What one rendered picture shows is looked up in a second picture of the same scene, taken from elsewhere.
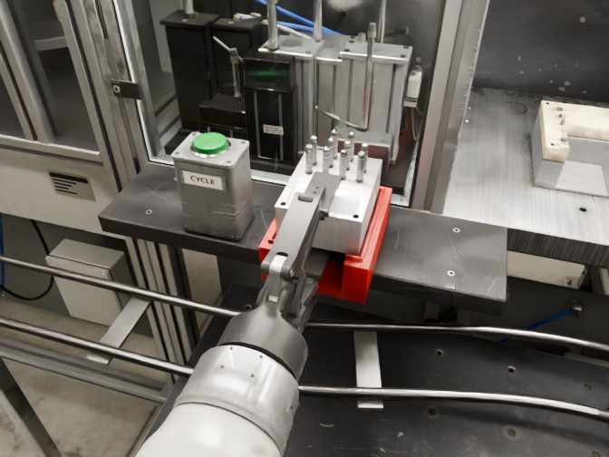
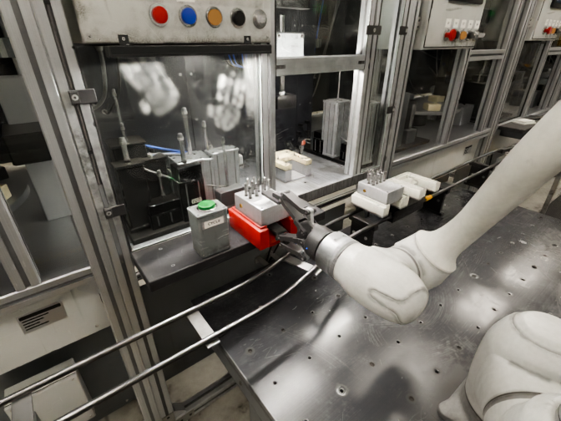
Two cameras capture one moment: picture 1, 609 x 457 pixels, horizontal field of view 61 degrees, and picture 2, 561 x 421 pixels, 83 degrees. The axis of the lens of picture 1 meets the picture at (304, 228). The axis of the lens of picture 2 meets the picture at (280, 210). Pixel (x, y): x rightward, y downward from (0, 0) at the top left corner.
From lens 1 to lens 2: 0.56 m
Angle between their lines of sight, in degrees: 46
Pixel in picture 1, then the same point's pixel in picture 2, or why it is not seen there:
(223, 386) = (344, 240)
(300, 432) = (290, 317)
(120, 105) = (109, 224)
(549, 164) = (287, 172)
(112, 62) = (104, 197)
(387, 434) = (313, 293)
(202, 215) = (212, 243)
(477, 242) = not seen: hidden behind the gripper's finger
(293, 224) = (295, 199)
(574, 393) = not seen: hidden behind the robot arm
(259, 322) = (320, 228)
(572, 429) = not seen: hidden behind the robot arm
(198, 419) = (353, 248)
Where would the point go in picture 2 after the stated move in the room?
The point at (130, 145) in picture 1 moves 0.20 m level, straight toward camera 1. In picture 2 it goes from (116, 248) to (192, 261)
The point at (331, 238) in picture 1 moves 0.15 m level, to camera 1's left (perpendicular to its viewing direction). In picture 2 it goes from (281, 213) to (242, 240)
